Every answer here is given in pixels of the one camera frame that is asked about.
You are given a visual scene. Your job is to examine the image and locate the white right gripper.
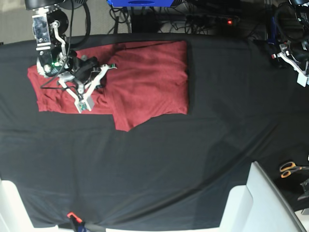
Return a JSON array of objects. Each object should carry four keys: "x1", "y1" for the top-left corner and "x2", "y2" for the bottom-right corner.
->
[{"x1": 57, "y1": 54, "x2": 117, "y2": 104}]

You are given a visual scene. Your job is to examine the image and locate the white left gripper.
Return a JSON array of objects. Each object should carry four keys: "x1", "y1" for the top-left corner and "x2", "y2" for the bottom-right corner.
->
[{"x1": 270, "y1": 40, "x2": 309, "y2": 77}]

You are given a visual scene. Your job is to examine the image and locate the red long-sleeve T-shirt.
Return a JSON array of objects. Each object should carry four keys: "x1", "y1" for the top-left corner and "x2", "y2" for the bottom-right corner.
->
[{"x1": 27, "y1": 40, "x2": 189, "y2": 132}]

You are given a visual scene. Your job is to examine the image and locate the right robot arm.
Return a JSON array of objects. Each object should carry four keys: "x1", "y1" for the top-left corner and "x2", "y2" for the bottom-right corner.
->
[{"x1": 25, "y1": 0, "x2": 116, "y2": 111}]

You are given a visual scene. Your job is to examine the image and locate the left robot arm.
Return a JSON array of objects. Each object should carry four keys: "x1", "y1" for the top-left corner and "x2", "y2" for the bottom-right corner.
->
[{"x1": 273, "y1": 0, "x2": 309, "y2": 82}]

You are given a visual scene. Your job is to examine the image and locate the blue plastic box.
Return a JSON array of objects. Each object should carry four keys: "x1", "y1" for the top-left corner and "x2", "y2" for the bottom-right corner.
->
[{"x1": 107, "y1": 0, "x2": 174, "y2": 7}]

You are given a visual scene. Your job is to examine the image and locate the white power strip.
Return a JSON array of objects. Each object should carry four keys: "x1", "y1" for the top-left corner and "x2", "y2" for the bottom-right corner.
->
[{"x1": 186, "y1": 14, "x2": 240, "y2": 27}]

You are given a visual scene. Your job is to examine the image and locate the small black metal part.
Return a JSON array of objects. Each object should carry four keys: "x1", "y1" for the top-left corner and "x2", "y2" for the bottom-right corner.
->
[{"x1": 297, "y1": 179, "x2": 309, "y2": 216}]

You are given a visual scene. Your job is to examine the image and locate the white foam block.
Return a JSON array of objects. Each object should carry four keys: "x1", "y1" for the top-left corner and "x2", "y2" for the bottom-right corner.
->
[{"x1": 219, "y1": 161, "x2": 306, "y2": 232}]

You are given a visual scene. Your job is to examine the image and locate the blue clamp handle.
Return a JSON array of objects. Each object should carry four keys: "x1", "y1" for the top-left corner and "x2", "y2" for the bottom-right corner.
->
[{"x1": 267, "y1": 16, "x2": 277, "y2": 45}]

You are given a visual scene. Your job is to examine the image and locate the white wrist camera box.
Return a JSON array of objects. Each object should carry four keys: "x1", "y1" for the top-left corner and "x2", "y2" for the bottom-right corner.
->
[{"x1": 296, "y1": 73, "x2": 309, "y2": 87}]

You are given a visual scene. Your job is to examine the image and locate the yellow-handled scissors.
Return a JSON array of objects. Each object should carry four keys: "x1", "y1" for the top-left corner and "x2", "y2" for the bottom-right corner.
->
[{"x1": 279, "y1": 161, "x2": 309, "y2": 178}]

